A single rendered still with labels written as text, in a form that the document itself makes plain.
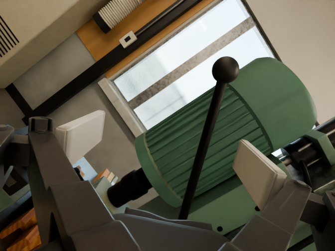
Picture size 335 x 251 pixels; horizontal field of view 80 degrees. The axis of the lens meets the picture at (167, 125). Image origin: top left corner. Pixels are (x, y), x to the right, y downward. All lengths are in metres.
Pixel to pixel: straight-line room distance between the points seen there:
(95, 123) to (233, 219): 0.35
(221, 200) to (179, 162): 0.12
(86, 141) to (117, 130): 1.74
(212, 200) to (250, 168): 0.26
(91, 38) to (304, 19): 1.74
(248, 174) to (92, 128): 0.13
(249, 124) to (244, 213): 0.18
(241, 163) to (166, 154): 0.20
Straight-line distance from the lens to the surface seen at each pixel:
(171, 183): 0.38
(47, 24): 1.84
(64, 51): 2.10
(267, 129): 0.37
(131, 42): 1.78
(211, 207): 0.43
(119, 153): 1.95
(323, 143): 0.49
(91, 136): 0.18
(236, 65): 0.27
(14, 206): 0.58
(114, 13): 1.79
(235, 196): 0.42
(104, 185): 0.51
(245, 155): 0.19
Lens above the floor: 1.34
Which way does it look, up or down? 9 degrees down
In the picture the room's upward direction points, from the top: 57 degrees clockwise
